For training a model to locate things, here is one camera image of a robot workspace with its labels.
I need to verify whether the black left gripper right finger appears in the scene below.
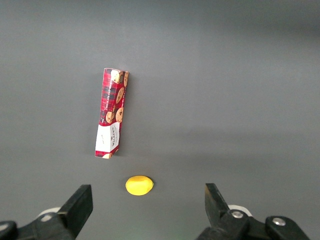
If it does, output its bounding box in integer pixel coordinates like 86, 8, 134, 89
196, 183, 311, 240

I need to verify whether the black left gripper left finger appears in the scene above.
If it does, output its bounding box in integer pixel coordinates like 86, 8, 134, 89
0, 184, 94, 240

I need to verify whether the yellow lemon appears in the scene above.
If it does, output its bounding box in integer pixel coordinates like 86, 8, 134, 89
125, 175, 155, 197

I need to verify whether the red tartan cookie box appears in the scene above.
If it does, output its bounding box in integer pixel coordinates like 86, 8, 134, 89
94, 67, 130, 160

